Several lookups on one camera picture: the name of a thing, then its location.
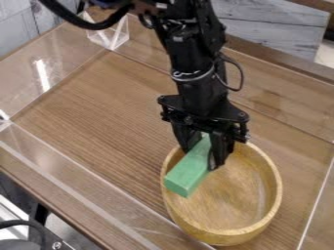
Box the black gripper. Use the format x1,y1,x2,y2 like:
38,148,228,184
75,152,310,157
158,69,250,171

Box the green rectangular block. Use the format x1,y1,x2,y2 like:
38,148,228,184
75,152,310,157
163,134,212,198

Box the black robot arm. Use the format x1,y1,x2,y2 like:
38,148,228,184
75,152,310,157
133,0,250,171

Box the brown wooden bowl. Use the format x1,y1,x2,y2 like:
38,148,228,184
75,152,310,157
161,143,284,246

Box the clear acrylic tray walls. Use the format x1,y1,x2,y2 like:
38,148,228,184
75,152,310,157
0,21,334,250

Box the clear acrylic corner bracket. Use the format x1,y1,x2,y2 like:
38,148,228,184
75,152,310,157
86,17,130,51

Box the black cable under table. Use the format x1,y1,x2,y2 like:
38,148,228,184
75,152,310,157
0,220,49,250

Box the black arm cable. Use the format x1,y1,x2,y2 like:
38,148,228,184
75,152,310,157
38,0,137,31

